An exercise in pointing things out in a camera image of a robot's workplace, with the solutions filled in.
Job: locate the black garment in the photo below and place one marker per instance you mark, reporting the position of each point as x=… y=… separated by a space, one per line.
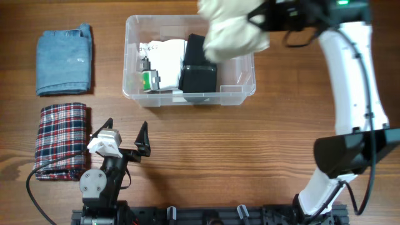
x=198 y=75

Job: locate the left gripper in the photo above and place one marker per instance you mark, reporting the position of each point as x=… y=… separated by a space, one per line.
x=143 y=145

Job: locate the white printed t-shirt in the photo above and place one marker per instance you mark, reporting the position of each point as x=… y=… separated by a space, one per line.
x=166 y=57

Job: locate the clear plastic storage bin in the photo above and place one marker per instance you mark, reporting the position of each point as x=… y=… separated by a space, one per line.
x=227 y=84

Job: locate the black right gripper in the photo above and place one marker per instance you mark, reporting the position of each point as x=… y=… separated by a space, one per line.
x=265 y=12

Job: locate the cream cloth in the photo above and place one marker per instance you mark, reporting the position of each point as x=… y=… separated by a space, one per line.
x=230 y=34

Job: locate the folded blue denim jeans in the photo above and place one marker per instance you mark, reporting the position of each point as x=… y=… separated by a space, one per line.
x=64 y=61

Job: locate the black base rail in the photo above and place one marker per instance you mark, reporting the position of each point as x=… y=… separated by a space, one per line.
x=264 y=215

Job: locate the folded red plaid shirt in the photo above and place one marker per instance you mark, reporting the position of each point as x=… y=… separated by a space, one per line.
x=61 y=140

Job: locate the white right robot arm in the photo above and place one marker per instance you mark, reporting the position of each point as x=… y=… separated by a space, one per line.
x=363 y=134

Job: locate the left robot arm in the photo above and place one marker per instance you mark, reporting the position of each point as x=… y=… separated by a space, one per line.
x=100 y=187

